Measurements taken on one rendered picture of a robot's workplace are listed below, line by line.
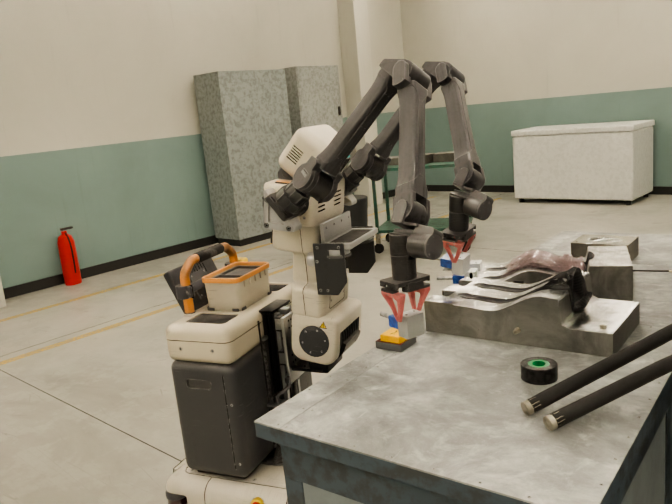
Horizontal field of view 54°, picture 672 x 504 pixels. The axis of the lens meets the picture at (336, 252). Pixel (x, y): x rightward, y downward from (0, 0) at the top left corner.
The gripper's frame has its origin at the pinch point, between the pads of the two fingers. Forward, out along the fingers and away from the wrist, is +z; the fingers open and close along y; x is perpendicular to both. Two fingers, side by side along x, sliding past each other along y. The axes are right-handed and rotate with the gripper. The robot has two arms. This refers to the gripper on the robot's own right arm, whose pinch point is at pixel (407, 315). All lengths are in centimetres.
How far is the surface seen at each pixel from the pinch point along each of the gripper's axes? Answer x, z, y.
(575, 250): 35, 10, 108
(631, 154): 328, 31, 604
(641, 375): -44, 9, 22
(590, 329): -21.2, 8.9, 38.2
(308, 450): -7.5, 18.2, -34.0
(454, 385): -11.2, 14.9, 2.9
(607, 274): -1, 6, 74
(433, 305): 17.6, 6.8, 23.3
